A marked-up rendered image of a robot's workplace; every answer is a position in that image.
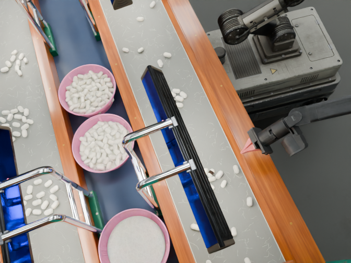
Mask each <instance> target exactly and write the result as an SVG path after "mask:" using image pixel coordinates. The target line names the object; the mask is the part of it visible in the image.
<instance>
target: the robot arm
mask: <svg viewBox="0 0 351 263"><path fill-rule="evenodd" d="M348 114H351V94H350V95H346V96H343V97H340V98H336V99H331V100H327V101H323V102H319V103H315V104H311V105H305V106H301V107H298V108H295V109H292V110H291V111H290V112H289V114H288V116H287V117H286V118H284V117H282V118H281V119H279V120H278V121H276V122H275V123H273V124H272V125H270V126H269V127H267V128H265V129H264V130H261V129H260V128H256V127H252V128H250V130H249V131H247V133H248V135H249V137H250V138H249V139H248V141H247V143H246V145H245V147H244V148H243V149H242V151H241V152H240V153H241V154H245V153H248V152H251V151H259V150H261V151H262V154H265V155H268V154H271V153H273V150H272V148H271V146H270V145H271V144H272V143H274V142H276V141H278V140H279V139H281V138H282V137H284V136H286V135H287V134H289V133H291V134H290V135H288V136H286V137H285V138H283V141H281V143H282V145H283V147H284V148H285V150H286V151H287V153H288V155H289V156H290V157H291V156H293V155H294V154H296V153H298V152H300V151H302V150H303V149H305V148H307V147H308V143H307V141H306V139H305V137H304V136H303V134H302V133H303V132H302V131H301V129H300V128H299V125H304V124H309V123H312V122H317V121H321V120H325V119H329V118H334V117H338V116H343V115H348Z"/></svg>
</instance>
